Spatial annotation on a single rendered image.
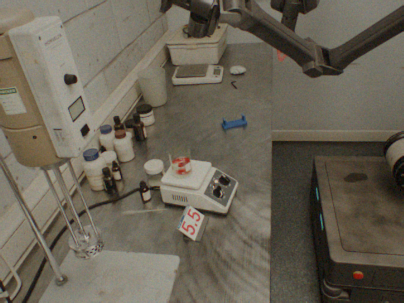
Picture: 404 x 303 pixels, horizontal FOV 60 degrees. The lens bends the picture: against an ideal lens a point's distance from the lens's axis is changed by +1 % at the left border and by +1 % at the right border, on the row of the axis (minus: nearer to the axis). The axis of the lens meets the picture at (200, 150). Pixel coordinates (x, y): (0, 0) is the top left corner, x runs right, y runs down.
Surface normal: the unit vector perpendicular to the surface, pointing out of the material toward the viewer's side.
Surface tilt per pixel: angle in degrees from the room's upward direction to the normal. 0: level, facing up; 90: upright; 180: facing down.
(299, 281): 0
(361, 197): 0
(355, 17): 90
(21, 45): 90
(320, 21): 90
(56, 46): 90
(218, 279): 0
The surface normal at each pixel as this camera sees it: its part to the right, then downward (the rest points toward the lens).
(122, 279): -0.10, -0.83
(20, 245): 0.98, 0.01
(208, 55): -0.22, 0.61
